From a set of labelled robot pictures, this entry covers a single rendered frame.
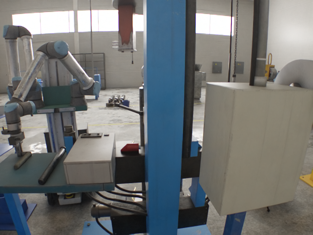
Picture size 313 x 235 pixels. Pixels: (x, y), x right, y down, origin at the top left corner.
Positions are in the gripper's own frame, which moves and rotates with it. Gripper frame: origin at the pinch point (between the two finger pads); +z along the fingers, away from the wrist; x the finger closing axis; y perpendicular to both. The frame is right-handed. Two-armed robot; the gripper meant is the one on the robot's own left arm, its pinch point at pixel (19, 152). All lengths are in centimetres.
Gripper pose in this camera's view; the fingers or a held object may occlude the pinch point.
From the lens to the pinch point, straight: 155.2
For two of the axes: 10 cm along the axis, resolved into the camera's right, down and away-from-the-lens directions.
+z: 0.0, 9.7, 2.6
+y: 9.9, -0.4, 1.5
